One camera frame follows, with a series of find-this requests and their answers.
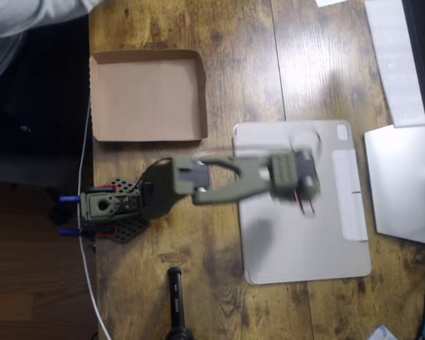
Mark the brown cardboard tray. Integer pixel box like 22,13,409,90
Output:
88,48,209,142

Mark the tablet in beige case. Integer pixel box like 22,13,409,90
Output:
232,119,372,285

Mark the silver monitor stand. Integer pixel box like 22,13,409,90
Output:
363,124,425,246

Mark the white blue packet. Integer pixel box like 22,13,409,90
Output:
369,324,400,340

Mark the black office chair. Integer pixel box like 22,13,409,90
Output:
0,21,93,227

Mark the person in grey shirt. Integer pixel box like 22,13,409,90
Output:
0,0,100,89

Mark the red black servo wire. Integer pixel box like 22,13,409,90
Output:
290,129,323,217

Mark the black camera stand pole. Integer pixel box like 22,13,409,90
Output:
164,267,196,340

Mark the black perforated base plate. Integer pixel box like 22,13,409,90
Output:
91,175,152,245

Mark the white cable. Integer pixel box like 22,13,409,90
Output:
76,101,111,340

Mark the blue handled clamp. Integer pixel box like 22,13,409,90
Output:
57,226,118,239
59,186,116,204

